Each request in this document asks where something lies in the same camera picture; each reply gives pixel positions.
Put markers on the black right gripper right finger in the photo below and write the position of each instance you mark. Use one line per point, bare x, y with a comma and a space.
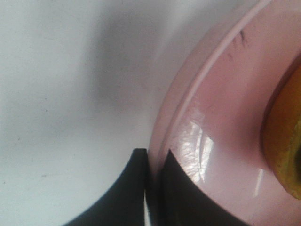
174, 200

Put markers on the burger with brown bun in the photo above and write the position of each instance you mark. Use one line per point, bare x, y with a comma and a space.
281, 136

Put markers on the pink round plate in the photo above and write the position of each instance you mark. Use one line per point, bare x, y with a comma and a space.
215, 110

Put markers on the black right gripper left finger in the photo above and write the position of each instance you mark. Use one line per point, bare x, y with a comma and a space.
123, 203

